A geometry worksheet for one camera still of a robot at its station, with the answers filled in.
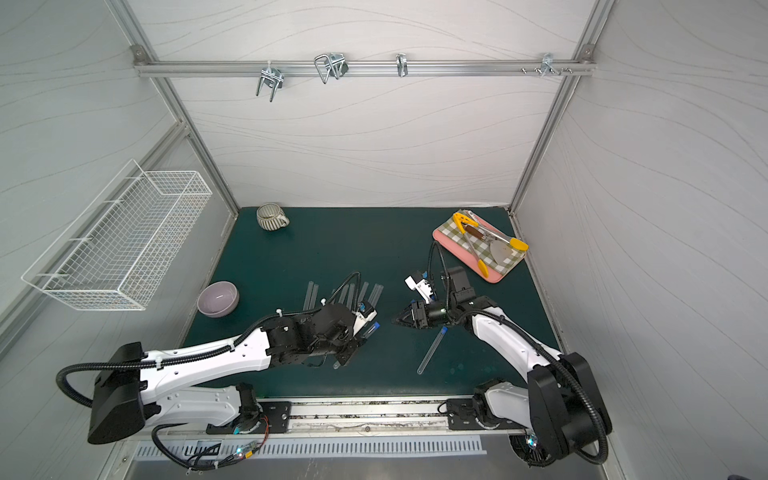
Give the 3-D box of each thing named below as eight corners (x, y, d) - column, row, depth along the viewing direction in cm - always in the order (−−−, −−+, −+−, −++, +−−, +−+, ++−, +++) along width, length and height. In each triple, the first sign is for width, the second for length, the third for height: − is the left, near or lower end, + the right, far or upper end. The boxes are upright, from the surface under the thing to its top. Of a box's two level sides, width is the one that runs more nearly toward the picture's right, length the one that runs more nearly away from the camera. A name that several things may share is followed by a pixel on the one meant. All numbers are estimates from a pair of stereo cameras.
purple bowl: (203, 322, 92) (192, 313, 87) (216, 291, 99) (207, 281, 94) (237, 322, 92) (228, 313, 87) (248, 291, 99) (240, 281, 94)
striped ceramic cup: (273, 241, 114) (266, 227, 107) (259, 225, 119) (251, 210, 113) (293, 229, 118) (287, 215, 111) (279, 214, 123) (272, 199, 117)
